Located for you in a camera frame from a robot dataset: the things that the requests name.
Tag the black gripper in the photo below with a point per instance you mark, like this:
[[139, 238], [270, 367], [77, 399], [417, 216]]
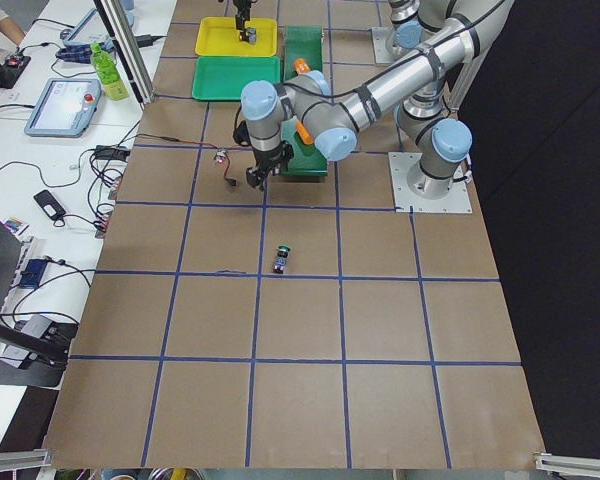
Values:
[[268, 159], [241, 12]]

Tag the plain orange cylinder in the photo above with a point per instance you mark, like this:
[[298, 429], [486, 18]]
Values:
[[303, 133]]

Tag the orange cylinder with 4680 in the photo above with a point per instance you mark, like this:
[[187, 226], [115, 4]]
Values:
[[301, 66]]

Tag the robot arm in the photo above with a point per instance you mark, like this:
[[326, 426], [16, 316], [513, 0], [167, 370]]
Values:
[[406, 27], [432, 37]]

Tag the yellow plastic tray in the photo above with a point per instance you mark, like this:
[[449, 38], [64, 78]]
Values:
[[217, 36]]

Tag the small controller circuit board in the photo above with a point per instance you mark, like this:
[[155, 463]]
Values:
[[221, 156]]

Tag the green plastic tray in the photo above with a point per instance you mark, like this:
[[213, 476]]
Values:
[[222, 78]]

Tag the black power adapter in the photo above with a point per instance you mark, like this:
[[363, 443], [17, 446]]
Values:
[[145, 40]]

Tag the green tea bottle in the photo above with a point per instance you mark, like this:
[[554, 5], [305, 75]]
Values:
[[107, 73]]

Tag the teach pendant tablet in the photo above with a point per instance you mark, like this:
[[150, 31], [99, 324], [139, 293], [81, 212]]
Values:
[[65, 108], [90, 29]]

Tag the aluminium frame post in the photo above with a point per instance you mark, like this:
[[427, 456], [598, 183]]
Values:
[[116, 23]]

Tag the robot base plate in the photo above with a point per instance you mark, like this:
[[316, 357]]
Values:
[[386, 49], [415, 192]]

